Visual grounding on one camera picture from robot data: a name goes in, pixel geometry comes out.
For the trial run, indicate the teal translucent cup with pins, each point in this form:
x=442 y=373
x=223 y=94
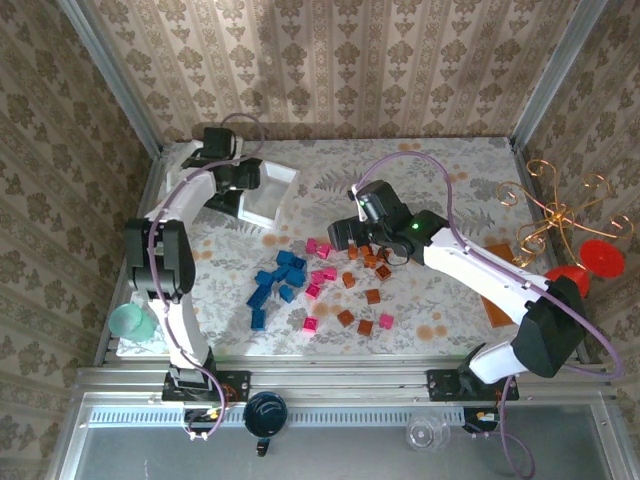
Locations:
x=130 y=322

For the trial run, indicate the red plastic goblet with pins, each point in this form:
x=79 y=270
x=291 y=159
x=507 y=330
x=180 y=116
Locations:
x=602 y=259

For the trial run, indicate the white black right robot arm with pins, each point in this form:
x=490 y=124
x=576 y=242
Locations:
x=475 y=270

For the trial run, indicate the grey metal tray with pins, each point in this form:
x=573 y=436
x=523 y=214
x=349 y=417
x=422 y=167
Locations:
x=350 y=460

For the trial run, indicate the orange flat plate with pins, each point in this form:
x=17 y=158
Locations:
x=500 y=312

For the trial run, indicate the black rectangular plastic container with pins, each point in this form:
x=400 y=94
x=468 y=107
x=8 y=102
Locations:
x=222 y=205

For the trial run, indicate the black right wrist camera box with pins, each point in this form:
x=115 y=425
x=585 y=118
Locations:
x=382 y=200

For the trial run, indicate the aluminium side frame rail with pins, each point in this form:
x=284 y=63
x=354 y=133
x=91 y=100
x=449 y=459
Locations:
x=154 y=172
x=524 y=165

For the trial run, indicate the blue lego brick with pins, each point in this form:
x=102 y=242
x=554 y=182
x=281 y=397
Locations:
x=299 y=263
x=285 y=257
x=281 y=272
x=264 y=278
x=296 y=277
x=257 y=296
x=286 y=293
x=258 y=320

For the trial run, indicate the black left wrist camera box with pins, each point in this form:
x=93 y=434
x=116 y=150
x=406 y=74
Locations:
x=219 y=142

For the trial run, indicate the floral patterned tablecloth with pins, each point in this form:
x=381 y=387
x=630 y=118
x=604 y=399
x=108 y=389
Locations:
x=400 y=165

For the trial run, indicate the aluminium frame post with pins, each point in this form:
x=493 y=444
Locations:
x=555 y=75
x=111 y=75

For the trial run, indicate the long aluminium frame rail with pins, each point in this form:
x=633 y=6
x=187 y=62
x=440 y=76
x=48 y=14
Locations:
x=340 y=380

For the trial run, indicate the dark blue mug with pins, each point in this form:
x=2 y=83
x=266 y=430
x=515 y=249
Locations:
x=265 y=412

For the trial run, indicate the pink lego brick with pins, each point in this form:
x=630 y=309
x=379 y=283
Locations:
x=330 y=273
x=313 y=291
x=323 y=251
x=310 y=325
x=317 y=277
x=311 y=245
x=386 y=321

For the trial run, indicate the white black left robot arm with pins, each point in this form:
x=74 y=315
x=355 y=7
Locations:
x=160 y=260

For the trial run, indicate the clear plastic cup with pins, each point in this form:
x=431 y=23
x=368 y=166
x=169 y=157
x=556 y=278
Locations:
x=425 y=434

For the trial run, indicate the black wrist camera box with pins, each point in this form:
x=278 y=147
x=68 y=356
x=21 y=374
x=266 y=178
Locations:
x=382 y=200
x=219 y=142

